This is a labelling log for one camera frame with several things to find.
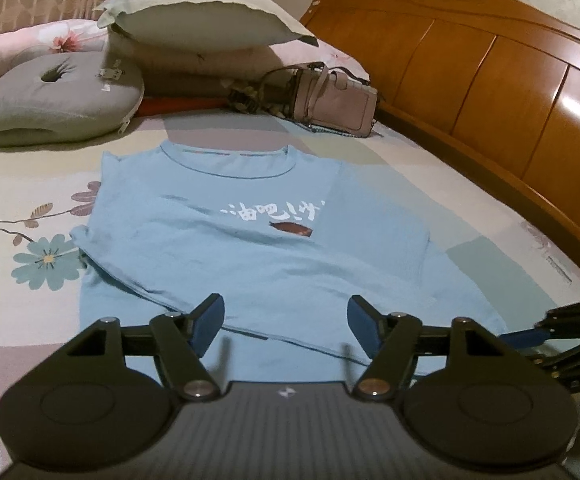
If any cream and green pillow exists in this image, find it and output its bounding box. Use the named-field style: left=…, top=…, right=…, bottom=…
left=92, top=0, right=318, bottom=51

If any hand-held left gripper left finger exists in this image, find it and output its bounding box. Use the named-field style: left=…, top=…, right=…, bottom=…
left=67, top=293, right=225, bottom=401

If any pink floral quilt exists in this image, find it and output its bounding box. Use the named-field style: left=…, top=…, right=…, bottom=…
left=0, top=19, right=371, bottom=91

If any grey round cushion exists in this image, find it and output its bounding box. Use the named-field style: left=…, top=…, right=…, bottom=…
left=0, top=51, right=145, bottom=146

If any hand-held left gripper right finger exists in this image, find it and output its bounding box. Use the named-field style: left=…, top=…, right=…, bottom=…
left=347, top=295, right=520, bottom=402

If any orange-red cloth roll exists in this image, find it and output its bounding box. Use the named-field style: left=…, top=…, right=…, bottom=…
left=137, top=96, right=231, bottom=118

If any light blue long-sleeve shirt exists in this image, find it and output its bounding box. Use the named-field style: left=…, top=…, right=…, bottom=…
left=70, top=141, right=510, bottom=378

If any wooden headboard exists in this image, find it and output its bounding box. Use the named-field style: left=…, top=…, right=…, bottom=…
left=300, top=0, right=580, bottom=293

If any patterned scarf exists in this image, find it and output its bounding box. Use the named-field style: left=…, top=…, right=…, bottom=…
left=227, top=85, right=281, bottom=116

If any pink handbag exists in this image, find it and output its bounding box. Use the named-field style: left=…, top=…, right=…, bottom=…
left=257, top=62, right=381, bottom=138

